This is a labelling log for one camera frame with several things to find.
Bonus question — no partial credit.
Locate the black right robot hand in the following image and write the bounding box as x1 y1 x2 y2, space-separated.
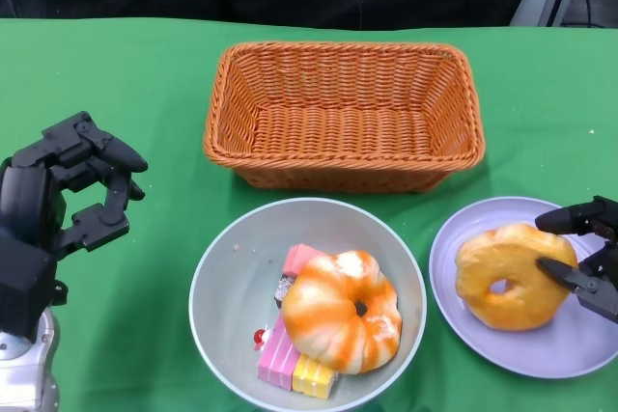
534 195 618 324

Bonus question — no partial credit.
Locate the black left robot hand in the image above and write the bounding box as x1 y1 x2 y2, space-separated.
0 111 150 259

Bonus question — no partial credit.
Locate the orange striped ring bread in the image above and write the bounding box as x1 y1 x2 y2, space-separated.
281 250 403 375
456 222 579 333

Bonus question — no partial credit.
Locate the grey bowl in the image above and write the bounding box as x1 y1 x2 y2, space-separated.
187 197 429 406

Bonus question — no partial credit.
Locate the lavender plate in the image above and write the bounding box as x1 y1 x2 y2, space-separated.
428 196 618 379

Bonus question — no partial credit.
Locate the chocolate cake slice silver top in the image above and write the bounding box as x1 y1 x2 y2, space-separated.
273 274 298 310

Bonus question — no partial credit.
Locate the salmon pink cake slice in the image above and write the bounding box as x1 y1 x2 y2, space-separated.
282 243 329 278

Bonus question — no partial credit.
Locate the pink striped cake slice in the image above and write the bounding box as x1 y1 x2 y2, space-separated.
253 313 303 392

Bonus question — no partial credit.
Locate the orange wicker basket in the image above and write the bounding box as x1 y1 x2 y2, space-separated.
203 41 487 194

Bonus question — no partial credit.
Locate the green tablecloth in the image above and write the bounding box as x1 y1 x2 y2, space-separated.
0 15 618 412

